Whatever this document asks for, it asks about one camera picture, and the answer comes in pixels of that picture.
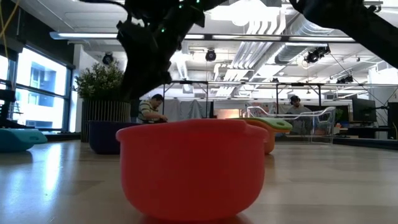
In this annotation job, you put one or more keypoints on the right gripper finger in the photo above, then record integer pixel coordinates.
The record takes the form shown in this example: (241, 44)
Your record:
(134, 110)

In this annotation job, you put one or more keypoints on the purple measuring cup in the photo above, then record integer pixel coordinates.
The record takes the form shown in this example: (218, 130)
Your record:
(104, 138)

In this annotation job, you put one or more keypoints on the red measuring cup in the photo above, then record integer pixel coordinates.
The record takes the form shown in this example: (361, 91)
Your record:
(192, 168)

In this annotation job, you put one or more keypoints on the teal measuring cup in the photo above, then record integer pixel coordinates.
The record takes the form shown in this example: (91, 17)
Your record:
(18, 140)

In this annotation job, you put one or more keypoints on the orange measuring cup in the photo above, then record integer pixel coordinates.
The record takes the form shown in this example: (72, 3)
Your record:
(270, 143)

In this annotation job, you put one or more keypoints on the green measuring cup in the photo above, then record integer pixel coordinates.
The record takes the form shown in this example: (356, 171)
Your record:
(276, 124)

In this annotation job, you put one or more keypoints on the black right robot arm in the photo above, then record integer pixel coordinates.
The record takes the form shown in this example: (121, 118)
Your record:
(357, 25)

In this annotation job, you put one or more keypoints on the clear plastic basket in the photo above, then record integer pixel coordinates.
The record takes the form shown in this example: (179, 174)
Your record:
(326, 119)

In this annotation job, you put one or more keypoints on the person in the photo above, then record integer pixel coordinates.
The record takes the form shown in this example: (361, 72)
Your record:
(147, 110)
(297, 110)

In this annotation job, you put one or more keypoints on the potted plant in slatted pot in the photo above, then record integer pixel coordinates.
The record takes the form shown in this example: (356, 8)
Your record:
(102, 115)

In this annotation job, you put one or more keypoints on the long overhead light bar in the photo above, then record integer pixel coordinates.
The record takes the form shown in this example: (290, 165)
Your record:
(84, 35)

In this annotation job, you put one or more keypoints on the black ceiling spotlight cluster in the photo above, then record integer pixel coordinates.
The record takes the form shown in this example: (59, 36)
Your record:
(317, 54)

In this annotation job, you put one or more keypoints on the black computer monitor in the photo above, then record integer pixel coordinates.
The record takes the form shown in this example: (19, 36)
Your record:
(363, 110)

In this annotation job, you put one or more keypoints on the black background rig frame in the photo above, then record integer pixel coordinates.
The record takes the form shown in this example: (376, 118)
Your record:
(276, 84)

